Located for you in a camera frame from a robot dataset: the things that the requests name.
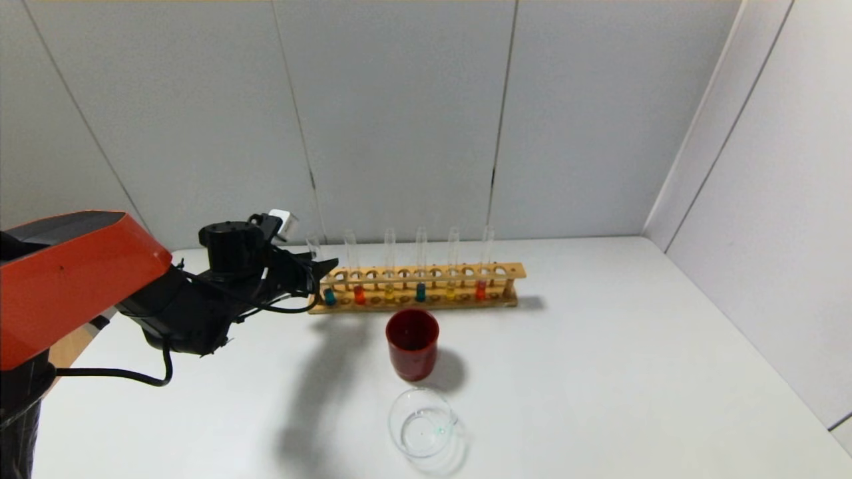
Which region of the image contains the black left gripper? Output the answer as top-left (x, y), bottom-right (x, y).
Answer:
top-left (269, 251), bottom-right (339, 297)

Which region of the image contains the glass test tube blue pigment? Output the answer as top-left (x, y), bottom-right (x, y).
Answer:
top-left (306, 233), bottom-right (338, 307)
top-left (415, 227), bottom-right (427, 303)

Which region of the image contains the glass test tube red pigment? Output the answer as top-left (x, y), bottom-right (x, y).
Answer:
top-left (474, 226), bottom-right (495, 301)
top-left (343, 230), bottom-right (367, 306)

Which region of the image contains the glass test tube yellow pigment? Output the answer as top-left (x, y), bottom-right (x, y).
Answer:
top-left (383, 228), bottom-right (397, 302)
top-left (445, 227), bottom-right (461, 301)

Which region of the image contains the wooden test tube rack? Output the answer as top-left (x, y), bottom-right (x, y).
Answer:
top-left (308, 263), bottom-right (527, 315)

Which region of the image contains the red plastic cup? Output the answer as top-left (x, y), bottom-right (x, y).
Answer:
top-left (385, 307), bottom-right (441, 383)

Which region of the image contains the clear glass beaker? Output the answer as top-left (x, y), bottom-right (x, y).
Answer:
top-left (388, 387), bottom-right (461, 458)

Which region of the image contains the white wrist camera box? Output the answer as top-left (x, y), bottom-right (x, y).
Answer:
top-left (266, 209), bottom-right (300, 241)

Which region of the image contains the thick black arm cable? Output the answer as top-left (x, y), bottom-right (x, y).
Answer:
top-left (53, 263), bottom-right (321, 389)

